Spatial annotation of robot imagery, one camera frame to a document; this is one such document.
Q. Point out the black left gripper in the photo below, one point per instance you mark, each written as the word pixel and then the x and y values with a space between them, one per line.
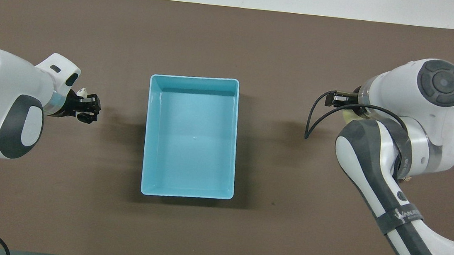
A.
pixel 87 103

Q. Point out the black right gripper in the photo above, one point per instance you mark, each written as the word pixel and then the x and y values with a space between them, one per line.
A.
pixel 340 99

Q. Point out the light blue plastic storage box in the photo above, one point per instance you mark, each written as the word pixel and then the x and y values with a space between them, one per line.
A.
pixel 192 141

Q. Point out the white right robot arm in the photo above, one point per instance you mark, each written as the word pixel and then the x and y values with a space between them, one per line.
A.
pixel 419 121

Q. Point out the brown table mat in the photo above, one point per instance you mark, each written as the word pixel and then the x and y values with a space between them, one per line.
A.
pixel 283 58

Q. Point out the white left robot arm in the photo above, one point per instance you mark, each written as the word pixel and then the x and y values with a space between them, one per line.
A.
pixel 0 101

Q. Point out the black and white panda toy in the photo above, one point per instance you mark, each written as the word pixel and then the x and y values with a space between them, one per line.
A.
pixel 82 91

